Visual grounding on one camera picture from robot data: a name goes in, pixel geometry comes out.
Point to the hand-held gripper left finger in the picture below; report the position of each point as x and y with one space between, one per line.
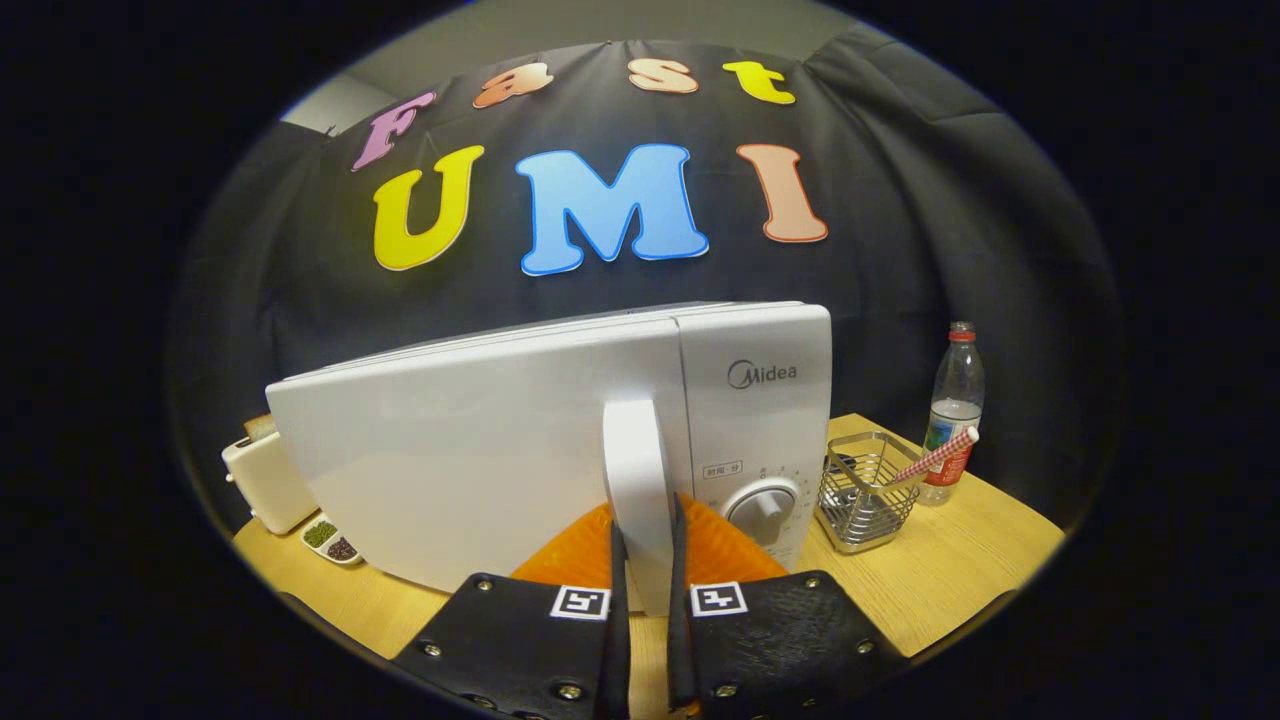
616 650

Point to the clear plastic water bottle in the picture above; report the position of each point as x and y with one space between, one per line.
955 400

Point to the small divided condiment dish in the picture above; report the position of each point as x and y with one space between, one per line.
330 540

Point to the cream toaster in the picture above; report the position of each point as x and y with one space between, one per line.
265 490

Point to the white toaster oven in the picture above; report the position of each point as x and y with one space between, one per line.
450 450

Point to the red checked straw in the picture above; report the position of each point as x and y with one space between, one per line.
940 455

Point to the toasted bread slice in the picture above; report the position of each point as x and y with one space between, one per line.
260 430

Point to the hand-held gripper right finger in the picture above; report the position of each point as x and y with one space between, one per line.
682 640

